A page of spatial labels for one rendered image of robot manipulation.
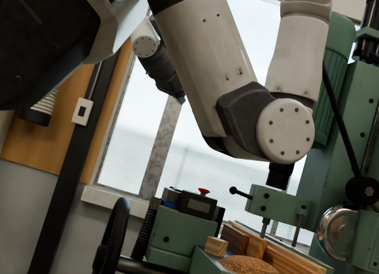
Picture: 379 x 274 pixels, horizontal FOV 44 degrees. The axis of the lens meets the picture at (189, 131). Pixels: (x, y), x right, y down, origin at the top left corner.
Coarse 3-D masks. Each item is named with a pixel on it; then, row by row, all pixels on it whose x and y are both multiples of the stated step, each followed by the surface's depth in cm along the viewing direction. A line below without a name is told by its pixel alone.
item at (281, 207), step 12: (252, 192) 113; (264, 192) 109; (276, 192) 110; (252, 204) 110; (264, 204) 109; (276, 204) 109; (288, 204) 110; (300, 204) 111; (264, 216) 109; (276, 216) 109; (288, 216) 110
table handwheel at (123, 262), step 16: (128, 208) 100; (112, 224) 115; (112, 240) 93; (96, 256) 102; (112, 256) 92; (96, 272) 112; (112, 272) 91; (128, 272) 104; (144, 272) 105; (160, 272) 105; (176, 272) 107
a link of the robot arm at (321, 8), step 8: (288, 0) 60; (296, 0) 59; (304, 0) 59; (312, 0) 59; (320, 0) 59; (328, 0) 59; (280, 8) 62; (288, 8) 61; (296, 8) 60; (304, 8) 60; (312, 8) 59; (320, 8) 59; (328, 8) 59; (280, 16) 63; (312, 16) 60; (320, 16) 60; (328, 16) 60; (328, 24) 62
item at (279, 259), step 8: (272, 248) 106; (272, 256) 101; (280, 256) 97; (272, 264) 99; (280, 264) 96; (288, 264) 92; (296, 264) 89; (280, 272) 95; (288, 272) 91; (296, 272) 88; (304, 272) 85; (312, 272) 83
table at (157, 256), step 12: (156, 252) 101; (168, 252) 102; (192, 252) 104; (204, 252) 97; (228, 252) 108; (168, 264) 101; (180, 264) 102; (192, 264) 101; (204, 264) 93; (216, 264) 86
